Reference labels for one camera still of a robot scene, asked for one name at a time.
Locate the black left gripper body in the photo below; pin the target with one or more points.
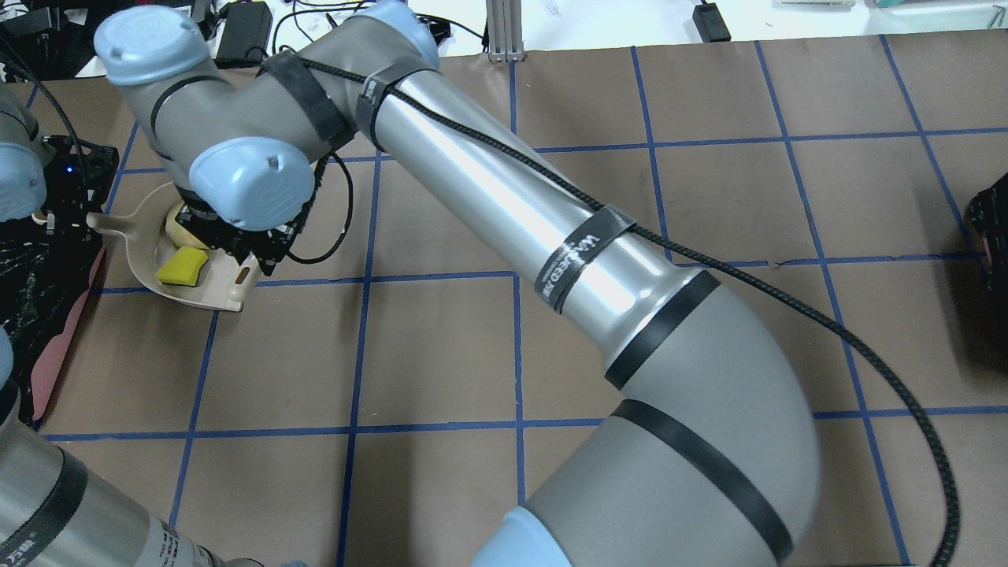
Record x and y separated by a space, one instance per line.
69 183

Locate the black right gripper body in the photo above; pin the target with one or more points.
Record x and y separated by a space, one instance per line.
236 234

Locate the beige plastic dustpan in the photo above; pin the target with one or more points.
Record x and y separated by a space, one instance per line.
222 283

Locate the yellow wedge trash piece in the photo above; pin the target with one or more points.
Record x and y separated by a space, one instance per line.
184 268

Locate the pale curved peel trash piece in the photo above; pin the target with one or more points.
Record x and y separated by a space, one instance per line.
180 236

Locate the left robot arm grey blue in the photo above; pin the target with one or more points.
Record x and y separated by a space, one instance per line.
55 511

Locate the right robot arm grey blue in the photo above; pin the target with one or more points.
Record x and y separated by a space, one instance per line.
711 459

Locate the black lined trash bin left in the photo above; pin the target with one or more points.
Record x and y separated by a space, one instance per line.
42 277

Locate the black trash bin right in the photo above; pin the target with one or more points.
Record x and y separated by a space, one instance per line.
987 214

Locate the black power adapter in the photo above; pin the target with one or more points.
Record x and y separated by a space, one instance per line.
247 25

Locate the black adapter top right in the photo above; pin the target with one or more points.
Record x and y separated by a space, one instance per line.
709 23

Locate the aluminium frame post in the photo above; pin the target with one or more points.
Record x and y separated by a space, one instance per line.
504 36

